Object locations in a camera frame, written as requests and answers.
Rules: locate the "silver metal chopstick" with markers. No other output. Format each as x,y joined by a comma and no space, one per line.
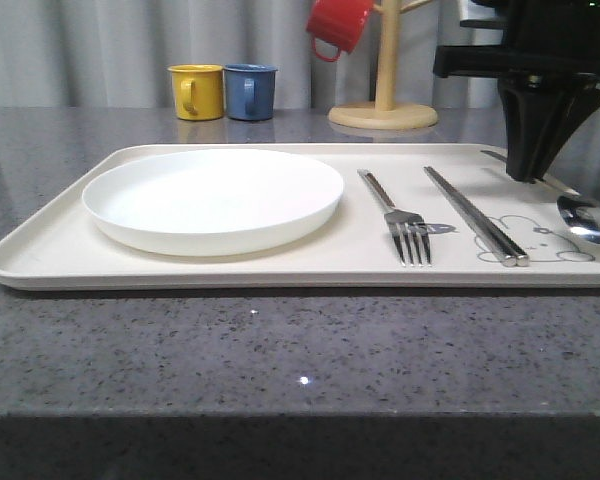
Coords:
472,217
490,220

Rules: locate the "red enamel mug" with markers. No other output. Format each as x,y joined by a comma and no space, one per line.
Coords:
339,23

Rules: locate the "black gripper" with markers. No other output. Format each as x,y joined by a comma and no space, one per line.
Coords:
554,38

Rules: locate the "silver metal spoon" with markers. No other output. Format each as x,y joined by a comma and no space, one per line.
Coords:
580,215

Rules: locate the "cream rabbit serving tray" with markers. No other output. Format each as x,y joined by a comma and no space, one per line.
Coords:
60,247

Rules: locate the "wooden mug tree stand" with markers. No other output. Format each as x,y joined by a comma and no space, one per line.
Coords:
385,112

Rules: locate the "blue enamel mug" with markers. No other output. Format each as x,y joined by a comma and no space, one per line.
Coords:
249,91

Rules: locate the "white round plate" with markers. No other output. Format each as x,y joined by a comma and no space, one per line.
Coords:
214,202

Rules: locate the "yellow enamel mug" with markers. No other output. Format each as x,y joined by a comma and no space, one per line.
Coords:
198,91

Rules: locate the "grey curtain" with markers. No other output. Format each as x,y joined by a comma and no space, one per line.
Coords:
117,53

